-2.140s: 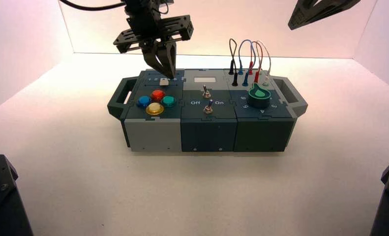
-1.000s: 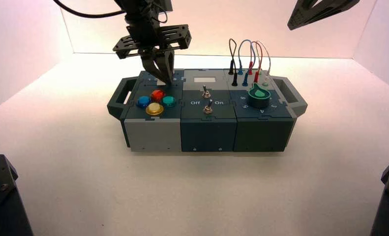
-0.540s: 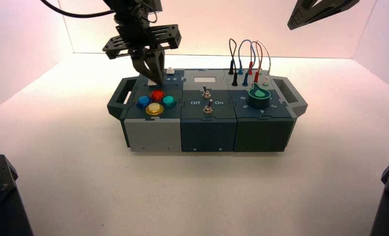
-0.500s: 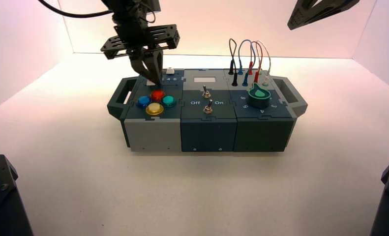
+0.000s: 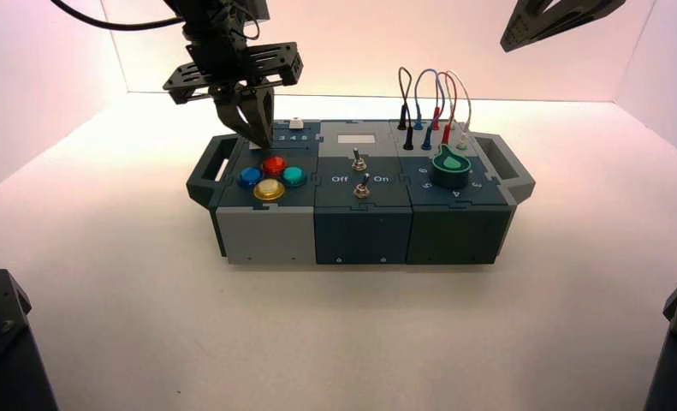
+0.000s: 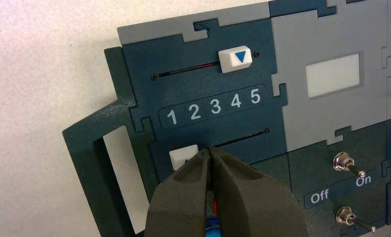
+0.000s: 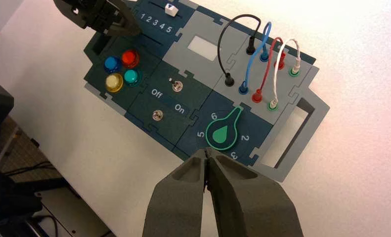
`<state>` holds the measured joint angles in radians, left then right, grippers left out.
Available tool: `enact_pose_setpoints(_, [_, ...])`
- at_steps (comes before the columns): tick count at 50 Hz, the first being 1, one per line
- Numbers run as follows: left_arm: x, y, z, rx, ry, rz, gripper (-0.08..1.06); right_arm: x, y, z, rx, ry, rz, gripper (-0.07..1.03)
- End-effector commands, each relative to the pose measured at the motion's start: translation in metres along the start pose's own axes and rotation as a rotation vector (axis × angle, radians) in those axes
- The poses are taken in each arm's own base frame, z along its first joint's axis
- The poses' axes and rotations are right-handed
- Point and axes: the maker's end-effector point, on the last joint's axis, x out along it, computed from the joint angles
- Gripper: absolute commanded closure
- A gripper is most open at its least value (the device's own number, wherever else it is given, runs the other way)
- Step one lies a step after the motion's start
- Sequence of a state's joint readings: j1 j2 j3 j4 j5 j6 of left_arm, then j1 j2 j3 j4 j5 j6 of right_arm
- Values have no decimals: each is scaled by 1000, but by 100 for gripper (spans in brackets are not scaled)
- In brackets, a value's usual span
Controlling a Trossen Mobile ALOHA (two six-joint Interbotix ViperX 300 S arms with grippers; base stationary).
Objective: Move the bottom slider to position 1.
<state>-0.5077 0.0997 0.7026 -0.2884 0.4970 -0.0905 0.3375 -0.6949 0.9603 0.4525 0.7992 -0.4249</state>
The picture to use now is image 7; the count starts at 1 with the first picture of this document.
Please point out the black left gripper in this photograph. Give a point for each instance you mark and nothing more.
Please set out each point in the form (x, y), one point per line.
(98, 14)

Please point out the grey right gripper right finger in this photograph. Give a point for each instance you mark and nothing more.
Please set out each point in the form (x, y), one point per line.
(247, 209)

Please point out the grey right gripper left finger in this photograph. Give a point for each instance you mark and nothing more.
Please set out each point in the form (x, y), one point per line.
(179, 202)

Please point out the white slider knob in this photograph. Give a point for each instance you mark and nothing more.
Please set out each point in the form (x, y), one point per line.
(171, 9)

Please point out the blue push button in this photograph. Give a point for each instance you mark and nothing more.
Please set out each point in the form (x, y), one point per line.
(111, 63)

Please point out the red push button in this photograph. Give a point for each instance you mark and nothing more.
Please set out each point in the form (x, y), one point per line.
(130, 58)

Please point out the yellow push button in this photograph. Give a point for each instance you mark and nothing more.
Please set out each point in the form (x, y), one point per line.
(114, 82)

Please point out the green push button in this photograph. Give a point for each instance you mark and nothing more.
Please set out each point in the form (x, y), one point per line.
(131, 77)

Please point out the green pointer rotary knob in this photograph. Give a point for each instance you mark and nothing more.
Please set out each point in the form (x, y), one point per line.
(222, 133)

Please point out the white display window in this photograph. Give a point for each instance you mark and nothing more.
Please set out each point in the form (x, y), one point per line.
(204, 48)

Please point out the grey and teal control box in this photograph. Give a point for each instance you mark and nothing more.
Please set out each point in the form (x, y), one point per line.
(195, 75)

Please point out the metal toggle switch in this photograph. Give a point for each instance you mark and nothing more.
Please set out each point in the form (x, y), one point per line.
(176, 86)
(157, 115)

